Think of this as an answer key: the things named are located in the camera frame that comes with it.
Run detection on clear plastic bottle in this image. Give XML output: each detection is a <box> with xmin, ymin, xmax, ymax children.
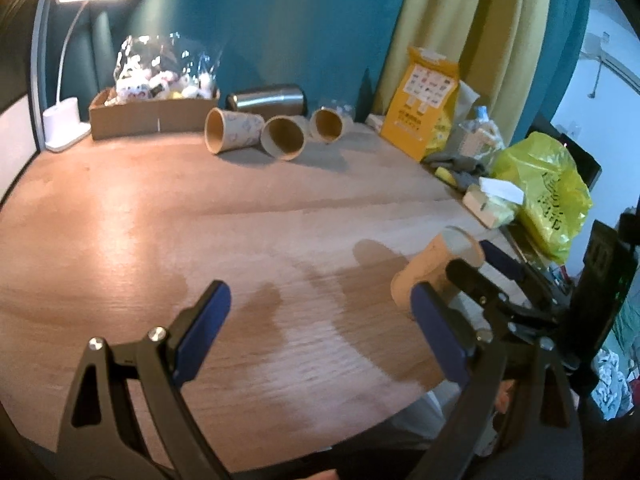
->
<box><xmin>461</xmin><ymin>105</ymin><xmax>505</xmax><ymax>162</ymax></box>

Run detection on clear bag of toys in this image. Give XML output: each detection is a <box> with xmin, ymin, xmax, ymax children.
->
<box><xmin>113</xmin><ymin>33</ymin><xmax>222</xmax><ymax>102</ymax></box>

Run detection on grey gloves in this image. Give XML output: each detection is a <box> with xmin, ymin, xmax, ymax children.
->
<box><xmin>421</xmin><ymin>152</ymin><xmax>487</xmax><ymax>192</ymax></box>

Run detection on yellow plastic bag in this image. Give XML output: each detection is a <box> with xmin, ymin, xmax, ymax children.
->
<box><xmin>492</xmin><ymin>132</ymin><xmax>594</xmax><ymax>264</ymax></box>

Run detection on white desk lamp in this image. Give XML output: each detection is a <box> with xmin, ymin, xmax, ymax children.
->
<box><xmin>42</xmin><ymin>0</ymin><xmax>132</xmax><ymax>154</ymax></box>

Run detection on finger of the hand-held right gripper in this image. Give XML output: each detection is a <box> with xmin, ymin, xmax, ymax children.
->
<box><xmin>444</xmin><ymin>258</ymin><xmax>538</xmax><ymax>328</ymax></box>
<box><xmin>478</xmin><ymin>239</ymin><xmax>568</xmax><ymax>313</ymax></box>

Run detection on patterned cloth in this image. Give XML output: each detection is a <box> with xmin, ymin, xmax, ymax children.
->
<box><xmin>594</xmin><ymin>342</ymin><xmax>640</xmax><ymax>421</ymax></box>

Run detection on stainless steel thermos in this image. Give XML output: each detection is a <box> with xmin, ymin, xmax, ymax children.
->
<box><xmin>226</xmin><ymin>83</ymin><xmax>309</xmax><ymax>117</ymax></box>

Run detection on tissue pack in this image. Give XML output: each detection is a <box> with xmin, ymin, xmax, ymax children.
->
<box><xmin>462</xmin><ymin>177</ymin><xmax>524</xmax><ymax>229</ymax></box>

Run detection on yellow paper packet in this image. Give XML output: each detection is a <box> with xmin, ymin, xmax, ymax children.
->
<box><xmin>379</xmin><ymin>46</ymin><xmax>460</xmax><ymax>162</ymax></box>

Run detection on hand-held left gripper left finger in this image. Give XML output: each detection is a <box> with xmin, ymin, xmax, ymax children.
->
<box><xmin>56</xmin><ymin>280</ymin><xmax>234</xmax><ymax>480</ymax></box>

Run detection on yellow curtain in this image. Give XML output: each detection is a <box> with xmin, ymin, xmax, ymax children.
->
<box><xmin>372</xmin><ymin>0</ymin><xmax>544</xmax><ymax>133</ymax></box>

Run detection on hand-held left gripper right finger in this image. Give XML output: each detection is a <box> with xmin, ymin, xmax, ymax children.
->
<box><xmin>407</xmin><ymin>281</ymin><xmax>586</xmax><ymax>480</ymax></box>

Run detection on printed white paper cup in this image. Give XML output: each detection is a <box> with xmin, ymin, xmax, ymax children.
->
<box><xmin>204</xmin><ymin>107</ymin><xmax>265</xmax><ymax>154</ymax></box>

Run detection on wide brown paper cup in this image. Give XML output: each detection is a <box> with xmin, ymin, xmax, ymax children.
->
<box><xmin>260</xmin><ymin>115</ymin><xmax>307</xmax><ymax>162</ymax></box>

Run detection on small brown paper cup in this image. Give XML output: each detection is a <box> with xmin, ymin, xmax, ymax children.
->
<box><xmin>309</xmin><ymin>107</ymin><xmax>351</xmax><ymax>144</ymax></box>

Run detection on cardboard box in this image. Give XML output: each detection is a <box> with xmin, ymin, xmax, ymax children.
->
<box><xmin>89</xmin><ymin>87</ymin><xmax>221</xmax><ymax>141</ymax></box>

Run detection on plain brown paper cup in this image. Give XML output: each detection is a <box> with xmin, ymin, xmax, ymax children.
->
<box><xmin>390</xmin><ymin>226</ymin><xmax>487</xmax><ymax>322</ymax></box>

